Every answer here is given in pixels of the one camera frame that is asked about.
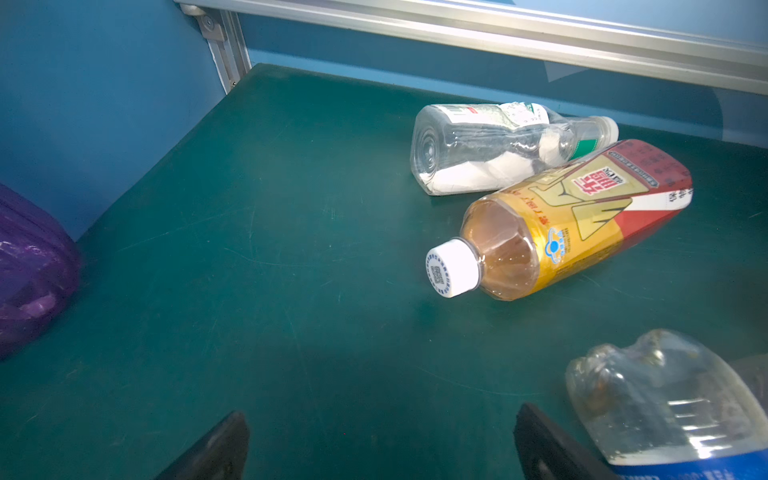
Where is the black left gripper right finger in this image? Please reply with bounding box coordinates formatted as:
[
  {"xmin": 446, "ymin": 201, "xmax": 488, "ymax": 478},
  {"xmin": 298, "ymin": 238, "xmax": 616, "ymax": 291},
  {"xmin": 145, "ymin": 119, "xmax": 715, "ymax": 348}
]
[{"xmin": 514, "ymin": 403, "xmax": 618, "ymax": 480}]

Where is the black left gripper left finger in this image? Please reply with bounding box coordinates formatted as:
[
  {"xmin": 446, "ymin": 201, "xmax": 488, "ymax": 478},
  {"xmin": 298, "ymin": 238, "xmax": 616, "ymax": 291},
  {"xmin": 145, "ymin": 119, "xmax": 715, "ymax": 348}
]
[{"xmin": 156, "ymin": 411, "xmax": 250, "ymax": 480}]

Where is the clear bottle blue label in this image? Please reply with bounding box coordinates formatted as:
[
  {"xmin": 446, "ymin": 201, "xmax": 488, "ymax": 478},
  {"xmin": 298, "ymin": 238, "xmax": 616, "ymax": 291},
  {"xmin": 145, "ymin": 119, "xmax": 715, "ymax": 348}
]
[{"xmin": 565, "ymin": 329, "xmax": 767, "ymax": 479}]

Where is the gold red label tea bottle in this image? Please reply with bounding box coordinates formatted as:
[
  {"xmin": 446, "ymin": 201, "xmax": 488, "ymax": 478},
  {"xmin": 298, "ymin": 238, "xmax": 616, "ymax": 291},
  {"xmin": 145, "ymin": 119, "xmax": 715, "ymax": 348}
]
[{"xmin": 425, "ymin": 140, "xmax": 693, "ymax": 301}]

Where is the purple plastic vase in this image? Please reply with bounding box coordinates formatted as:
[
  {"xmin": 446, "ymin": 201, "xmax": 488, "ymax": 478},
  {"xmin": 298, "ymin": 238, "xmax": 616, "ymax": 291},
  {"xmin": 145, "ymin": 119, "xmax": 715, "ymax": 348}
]
[{"xmin": 1, "ymin": 185, "xmax": 81, "ymax": 359}]

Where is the clear bottle green white label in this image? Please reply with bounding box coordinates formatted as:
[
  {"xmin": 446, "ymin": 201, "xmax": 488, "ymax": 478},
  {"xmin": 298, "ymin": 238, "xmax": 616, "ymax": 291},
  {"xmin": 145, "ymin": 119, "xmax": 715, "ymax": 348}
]
[{"xmin": 410, "ymin": 102, "xmax": 619, "ymax": 196}]

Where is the aluminium frame back rail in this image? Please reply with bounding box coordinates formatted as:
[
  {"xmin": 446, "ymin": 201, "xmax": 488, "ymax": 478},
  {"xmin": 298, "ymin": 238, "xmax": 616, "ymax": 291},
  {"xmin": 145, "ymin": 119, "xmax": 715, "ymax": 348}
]
[{"xmin": 181, "ymin": 0, "xmax": 767, "ymax": 95}]

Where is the aluminium frame left post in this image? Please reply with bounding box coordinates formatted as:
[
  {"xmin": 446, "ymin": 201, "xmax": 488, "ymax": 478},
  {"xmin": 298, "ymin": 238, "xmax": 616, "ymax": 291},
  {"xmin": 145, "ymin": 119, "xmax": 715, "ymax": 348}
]
[{"xmin": 177, "ymin": 1, "xmax": 252, "ymax": 94}]

